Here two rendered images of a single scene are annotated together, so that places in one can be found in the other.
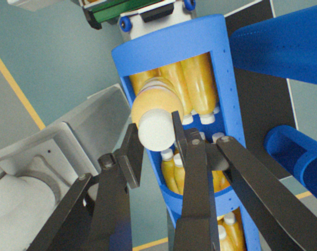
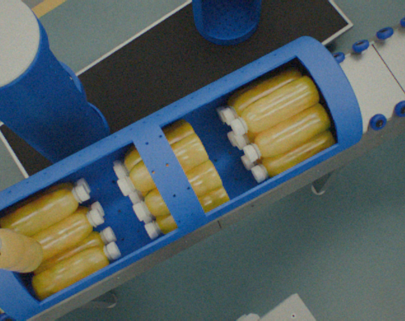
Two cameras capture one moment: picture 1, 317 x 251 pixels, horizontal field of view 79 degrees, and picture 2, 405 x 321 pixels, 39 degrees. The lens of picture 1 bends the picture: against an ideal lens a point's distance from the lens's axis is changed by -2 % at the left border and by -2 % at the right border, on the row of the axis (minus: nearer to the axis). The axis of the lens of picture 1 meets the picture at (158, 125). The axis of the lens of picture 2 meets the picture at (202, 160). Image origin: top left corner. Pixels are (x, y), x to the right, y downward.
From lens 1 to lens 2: 0.90 m
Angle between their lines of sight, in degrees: 25
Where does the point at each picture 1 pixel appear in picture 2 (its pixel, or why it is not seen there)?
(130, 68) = (16, 289)
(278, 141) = (228, 18)
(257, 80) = (124, 98)
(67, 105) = not seen: outside the picture
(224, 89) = (23, 190)
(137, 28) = not seen: hidden behind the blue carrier
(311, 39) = not seen: outside the picture
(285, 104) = (157, 35)
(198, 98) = (53, 211)
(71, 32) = not seen: outside the picture
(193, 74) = (27, 223)
